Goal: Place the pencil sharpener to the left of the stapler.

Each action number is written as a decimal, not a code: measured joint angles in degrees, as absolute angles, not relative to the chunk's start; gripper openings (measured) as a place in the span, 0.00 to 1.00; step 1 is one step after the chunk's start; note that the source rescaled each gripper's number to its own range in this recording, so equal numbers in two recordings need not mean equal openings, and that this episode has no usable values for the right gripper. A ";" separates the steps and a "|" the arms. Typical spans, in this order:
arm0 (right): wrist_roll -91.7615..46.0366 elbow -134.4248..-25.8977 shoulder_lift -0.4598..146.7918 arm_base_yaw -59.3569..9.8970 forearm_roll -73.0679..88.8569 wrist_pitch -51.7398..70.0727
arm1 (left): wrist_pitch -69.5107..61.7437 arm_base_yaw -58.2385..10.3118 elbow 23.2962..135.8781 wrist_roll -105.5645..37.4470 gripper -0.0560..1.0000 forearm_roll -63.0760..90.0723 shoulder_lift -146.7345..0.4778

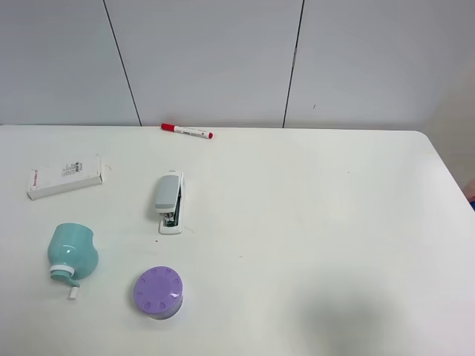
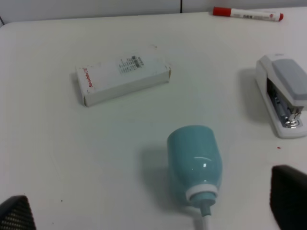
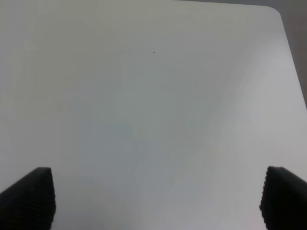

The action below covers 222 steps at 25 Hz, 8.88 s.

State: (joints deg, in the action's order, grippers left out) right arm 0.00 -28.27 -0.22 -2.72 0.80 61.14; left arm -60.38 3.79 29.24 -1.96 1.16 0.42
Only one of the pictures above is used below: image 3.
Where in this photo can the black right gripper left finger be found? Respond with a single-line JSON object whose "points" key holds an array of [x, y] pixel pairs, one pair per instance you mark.
{"points": [[30, 203]]}

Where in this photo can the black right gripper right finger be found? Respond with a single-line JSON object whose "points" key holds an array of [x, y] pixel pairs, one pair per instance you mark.
{"points": [[283, 204]]}

